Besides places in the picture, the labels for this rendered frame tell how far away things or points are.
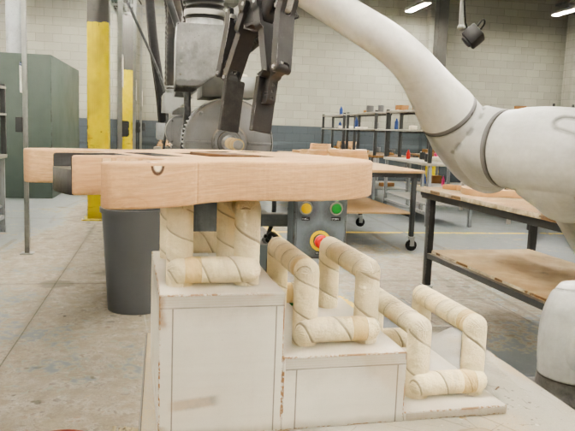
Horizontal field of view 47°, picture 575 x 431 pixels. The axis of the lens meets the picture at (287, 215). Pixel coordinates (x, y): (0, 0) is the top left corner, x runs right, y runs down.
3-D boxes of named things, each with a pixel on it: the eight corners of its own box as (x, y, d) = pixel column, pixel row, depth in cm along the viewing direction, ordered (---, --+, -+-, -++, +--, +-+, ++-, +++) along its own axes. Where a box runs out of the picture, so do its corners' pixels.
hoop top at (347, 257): (316, 254, 102) (317, 234, 102) (335, 254, 103) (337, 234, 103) (359, 285, 83) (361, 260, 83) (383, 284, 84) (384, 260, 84)
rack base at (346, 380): (240, 355, 105) (242, 299, 104) (337, 350, 110) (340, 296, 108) (281, 431, 79) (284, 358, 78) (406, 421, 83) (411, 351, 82)
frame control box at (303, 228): (261, 262, 213) (263, 183, 210) (325, 262, 217) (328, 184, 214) (274, 279, 189) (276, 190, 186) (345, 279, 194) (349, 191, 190)
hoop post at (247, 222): (230, 280, 82) (233, 206, 81) (256, 280, 83) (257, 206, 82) (235, 286, 79) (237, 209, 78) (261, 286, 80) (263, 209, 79)
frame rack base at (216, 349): (147, 359, 102) (148, 250, 100) (243, 354, 106) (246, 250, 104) (157, 440, 76) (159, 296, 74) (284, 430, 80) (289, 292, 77)
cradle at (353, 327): (291, 339, 84) (292, 315, 84) (373, 334, 87) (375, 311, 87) (298, 347, 81) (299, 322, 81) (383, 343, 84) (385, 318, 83)
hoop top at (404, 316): (360, 303, 105) (362, 284, 105) (379, 303, 106) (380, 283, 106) (412, 343, 86) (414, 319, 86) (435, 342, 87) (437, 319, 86)
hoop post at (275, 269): (263, 304, 101) (265, 245, 100) (283, 304, 102) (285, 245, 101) (268, 310, 98) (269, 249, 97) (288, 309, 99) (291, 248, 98)
